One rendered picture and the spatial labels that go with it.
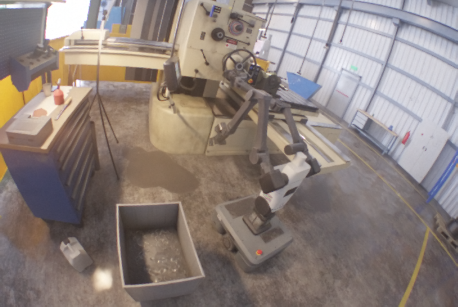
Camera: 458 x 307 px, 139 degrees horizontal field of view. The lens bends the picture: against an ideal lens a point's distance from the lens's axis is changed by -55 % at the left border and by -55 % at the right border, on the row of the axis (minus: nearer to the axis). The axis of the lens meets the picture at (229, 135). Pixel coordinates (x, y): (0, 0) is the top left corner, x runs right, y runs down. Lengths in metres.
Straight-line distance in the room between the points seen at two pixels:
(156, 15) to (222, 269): 2.79
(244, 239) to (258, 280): 0.43
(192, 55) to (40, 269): 2.41
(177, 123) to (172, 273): 1.64
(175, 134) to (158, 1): 1.71
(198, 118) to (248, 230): 1.40
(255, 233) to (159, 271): 0.82
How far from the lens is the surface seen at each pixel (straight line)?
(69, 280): 1.74
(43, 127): 1.17
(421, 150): 7.72
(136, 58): 2.23
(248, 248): 1.56
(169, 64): 1.41
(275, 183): 1.07
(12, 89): 2.62
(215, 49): 2.03
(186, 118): 2.27
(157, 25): 2.57
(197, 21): 1.95
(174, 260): 1.35
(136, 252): 1.38
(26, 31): 1.71
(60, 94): 1.53
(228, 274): 1.70
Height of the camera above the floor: 1.56
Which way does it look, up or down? 28 degrees down
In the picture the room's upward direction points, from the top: 18 degrees clockwise
